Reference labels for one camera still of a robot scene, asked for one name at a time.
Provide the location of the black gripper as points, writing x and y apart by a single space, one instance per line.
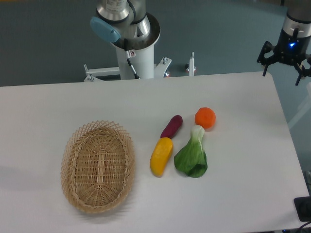
288 50

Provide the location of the yellow mango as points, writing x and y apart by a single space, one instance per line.
160 156

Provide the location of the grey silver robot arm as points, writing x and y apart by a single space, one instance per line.
133 32

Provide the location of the orange tangerine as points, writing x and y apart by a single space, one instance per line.
205 117

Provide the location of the green bok choy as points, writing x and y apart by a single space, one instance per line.
191 159

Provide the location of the black device at table edge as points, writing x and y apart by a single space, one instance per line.
303 208

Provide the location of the oval woven wicker basket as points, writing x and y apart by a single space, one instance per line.
98 167

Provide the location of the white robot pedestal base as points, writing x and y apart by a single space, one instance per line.
133 63

